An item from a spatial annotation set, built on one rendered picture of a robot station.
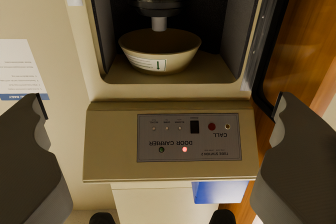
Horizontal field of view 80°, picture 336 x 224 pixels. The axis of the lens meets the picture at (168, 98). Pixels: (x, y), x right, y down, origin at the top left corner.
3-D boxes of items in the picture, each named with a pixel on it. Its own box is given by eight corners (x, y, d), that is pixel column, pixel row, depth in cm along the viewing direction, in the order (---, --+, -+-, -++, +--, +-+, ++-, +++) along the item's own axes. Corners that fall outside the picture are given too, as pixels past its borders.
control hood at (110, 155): (250, 100, 41) (240, 136, 47) (88, 101, 40) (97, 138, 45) (278, 142, 31) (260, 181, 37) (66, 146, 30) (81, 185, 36)
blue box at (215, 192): (235, 138, 46) (228, 164, 51) (191, 139, 46) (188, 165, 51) (251, 177, 38) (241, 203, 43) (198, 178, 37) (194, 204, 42)
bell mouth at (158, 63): (195, 27, 51) (193, 48, 54) (124, 27, 50) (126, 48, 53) (209, 54, 36) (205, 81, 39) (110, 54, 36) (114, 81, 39)
